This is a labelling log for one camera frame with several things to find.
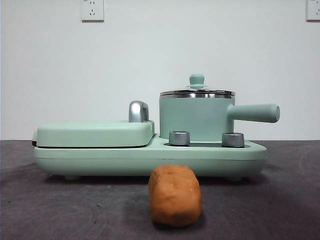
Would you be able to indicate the glass pot lid green knob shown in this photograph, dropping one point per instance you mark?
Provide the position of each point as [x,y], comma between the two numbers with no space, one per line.
[197,80]

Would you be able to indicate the brown potato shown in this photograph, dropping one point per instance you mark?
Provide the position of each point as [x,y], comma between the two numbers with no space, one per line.
[175,192]

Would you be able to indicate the silver control knob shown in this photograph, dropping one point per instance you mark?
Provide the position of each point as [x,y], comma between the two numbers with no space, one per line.
[179,138]
[233,139]

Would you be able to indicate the mint green breakfast machine base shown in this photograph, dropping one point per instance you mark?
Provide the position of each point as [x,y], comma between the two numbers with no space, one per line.
[100,160]

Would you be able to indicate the mint green hinged griddle cover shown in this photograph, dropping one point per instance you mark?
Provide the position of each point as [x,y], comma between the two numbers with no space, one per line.
[87,133]

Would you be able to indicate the white wall socket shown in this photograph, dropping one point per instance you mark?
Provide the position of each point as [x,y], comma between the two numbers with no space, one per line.
[92,11]
[313,10]

